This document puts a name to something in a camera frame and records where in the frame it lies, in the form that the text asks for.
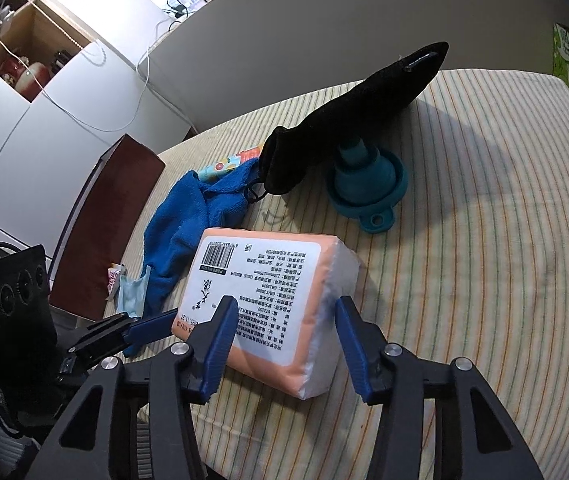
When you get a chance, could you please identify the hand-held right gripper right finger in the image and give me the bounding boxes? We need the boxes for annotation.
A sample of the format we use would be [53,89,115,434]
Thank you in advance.
[335,295,545,480]

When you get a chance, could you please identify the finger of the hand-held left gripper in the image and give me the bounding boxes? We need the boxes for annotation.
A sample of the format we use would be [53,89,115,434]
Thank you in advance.
[67,309,180,358]

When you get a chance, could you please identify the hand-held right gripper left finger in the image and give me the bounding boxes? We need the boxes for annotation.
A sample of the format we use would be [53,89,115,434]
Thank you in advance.
[24,295,239,480]

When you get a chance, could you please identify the blue face mask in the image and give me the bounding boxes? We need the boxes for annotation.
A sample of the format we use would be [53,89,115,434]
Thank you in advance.
[114,265,152,318]

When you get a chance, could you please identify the orange tissue pack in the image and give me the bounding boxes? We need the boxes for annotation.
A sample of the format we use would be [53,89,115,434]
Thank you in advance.
[171,227,363,401]

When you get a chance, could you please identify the brown storage box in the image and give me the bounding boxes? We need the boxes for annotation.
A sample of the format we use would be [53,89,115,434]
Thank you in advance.
[47,134,166,322]

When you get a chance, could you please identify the blue towel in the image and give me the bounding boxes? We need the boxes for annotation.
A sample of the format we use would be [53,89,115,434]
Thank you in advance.
[142,157,265,321]

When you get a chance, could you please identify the colourful printed packet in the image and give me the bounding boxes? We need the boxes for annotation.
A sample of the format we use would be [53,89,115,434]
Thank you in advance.
[198,144,265,183]

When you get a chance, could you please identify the black cloth pouch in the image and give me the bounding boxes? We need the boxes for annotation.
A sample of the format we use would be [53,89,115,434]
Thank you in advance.
[244,41,449,206]

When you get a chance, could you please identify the red and white wrapper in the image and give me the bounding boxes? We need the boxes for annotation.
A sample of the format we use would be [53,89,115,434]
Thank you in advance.
[106,262,128,303]

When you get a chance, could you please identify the striped mat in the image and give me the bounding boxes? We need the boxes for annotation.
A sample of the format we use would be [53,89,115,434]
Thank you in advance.
[99,67,569,480]

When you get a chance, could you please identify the teal silicone funnel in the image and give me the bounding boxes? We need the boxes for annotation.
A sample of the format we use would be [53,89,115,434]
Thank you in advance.
[325,137,409,235]

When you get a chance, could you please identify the white cabinet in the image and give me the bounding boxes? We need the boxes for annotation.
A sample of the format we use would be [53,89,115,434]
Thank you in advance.
[0,0,200,261]

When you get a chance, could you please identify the red ceramic jar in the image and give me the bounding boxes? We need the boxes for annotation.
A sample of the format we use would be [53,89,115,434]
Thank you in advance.
[14,61,51,103]

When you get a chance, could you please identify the small red jar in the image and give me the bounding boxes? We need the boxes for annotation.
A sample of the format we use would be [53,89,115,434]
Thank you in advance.
[2,57,28,86]

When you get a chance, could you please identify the white cable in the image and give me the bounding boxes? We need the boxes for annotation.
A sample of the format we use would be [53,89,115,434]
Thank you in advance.
[0,10,180,133]

